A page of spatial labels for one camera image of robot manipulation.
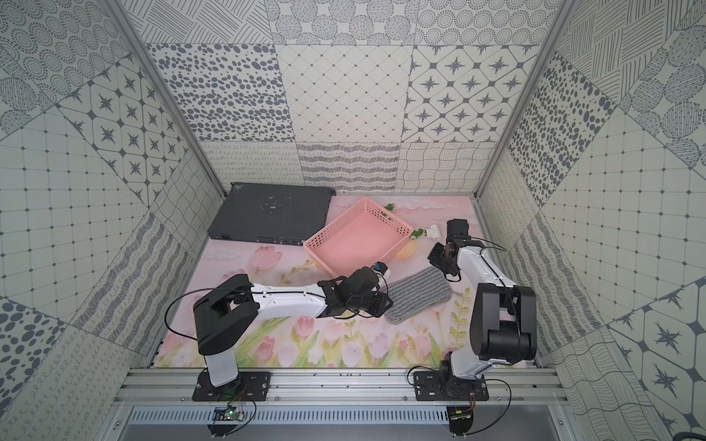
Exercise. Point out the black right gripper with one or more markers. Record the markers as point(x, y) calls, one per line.
point(434, 259)

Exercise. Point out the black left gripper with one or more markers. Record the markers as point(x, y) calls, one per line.
point(378, 300)

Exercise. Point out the grey striped square dishcloth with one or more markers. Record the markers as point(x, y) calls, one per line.
point(416, 293)

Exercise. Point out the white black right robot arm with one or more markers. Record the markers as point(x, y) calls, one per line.
point(503, 328)

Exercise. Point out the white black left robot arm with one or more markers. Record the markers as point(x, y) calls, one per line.
point(224, 314)

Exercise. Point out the green white pipe valve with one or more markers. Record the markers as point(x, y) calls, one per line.
point(432, 232)

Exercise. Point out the pink perforated plastic basket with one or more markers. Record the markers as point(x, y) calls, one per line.
point(363, 235)

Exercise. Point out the pink floral table mat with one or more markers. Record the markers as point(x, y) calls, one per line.
point(298, 342)

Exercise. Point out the small green circuit board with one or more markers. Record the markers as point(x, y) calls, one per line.
point(228, 415)

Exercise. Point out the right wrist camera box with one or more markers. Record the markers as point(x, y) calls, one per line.
point(457, 229)

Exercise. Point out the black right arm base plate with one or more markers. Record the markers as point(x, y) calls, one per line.
point(429, 386)

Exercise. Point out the dark grey network switch box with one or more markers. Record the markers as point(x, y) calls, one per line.
point(271, 214)

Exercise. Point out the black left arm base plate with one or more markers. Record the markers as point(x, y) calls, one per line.
point(249, 386)

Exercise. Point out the aluminium front rail frame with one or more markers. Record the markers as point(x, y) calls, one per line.
point(327, 396)

